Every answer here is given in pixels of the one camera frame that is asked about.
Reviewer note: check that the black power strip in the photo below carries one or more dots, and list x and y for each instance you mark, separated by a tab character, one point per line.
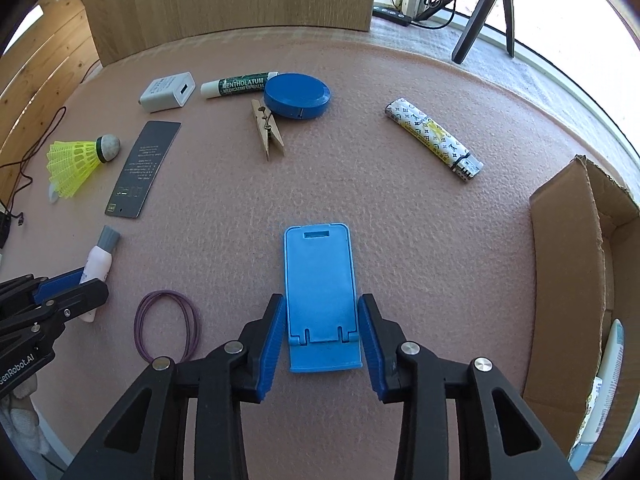
392	15

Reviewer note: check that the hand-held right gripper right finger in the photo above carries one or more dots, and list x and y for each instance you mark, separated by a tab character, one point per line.
372	350

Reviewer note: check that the black tripod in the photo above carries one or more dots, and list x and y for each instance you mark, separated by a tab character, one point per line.
472	30

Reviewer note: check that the white patterned lighter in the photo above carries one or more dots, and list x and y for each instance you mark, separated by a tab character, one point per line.
430	135

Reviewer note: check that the person's left hand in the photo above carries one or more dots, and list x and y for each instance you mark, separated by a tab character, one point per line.
20	410

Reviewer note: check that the white charger adapter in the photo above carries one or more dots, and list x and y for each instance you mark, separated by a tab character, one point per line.
165	92

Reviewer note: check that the wooden clothespin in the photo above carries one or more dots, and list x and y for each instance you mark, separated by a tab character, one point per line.
267	132

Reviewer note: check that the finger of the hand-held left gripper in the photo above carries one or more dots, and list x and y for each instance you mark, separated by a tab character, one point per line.
82	296
60	282

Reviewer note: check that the blue plastic phone stand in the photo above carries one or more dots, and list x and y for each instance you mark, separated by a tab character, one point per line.
320	285

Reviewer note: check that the small white plastic cap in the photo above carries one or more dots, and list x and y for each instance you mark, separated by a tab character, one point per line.
53	195

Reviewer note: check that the dark grey card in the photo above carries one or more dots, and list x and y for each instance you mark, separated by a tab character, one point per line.
142	170

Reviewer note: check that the white green lip balm tube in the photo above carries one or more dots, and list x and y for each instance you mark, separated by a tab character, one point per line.
235	86

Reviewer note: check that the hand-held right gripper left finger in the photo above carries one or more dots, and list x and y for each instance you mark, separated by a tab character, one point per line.
267	350

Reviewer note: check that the small pink bottle grey cap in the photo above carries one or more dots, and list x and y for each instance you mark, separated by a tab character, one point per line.
100	260

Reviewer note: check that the white lotion bottle blue cap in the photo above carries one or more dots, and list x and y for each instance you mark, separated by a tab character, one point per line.
607	380

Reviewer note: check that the blue round case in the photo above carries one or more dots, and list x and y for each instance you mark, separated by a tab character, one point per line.
296	95

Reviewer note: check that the yellow shuttlecock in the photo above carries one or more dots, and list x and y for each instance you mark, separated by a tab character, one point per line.
72	162

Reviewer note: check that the light wooden board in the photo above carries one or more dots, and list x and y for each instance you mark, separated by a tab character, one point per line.
225	5

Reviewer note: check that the cardboard box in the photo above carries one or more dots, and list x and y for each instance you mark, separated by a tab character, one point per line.
565	270

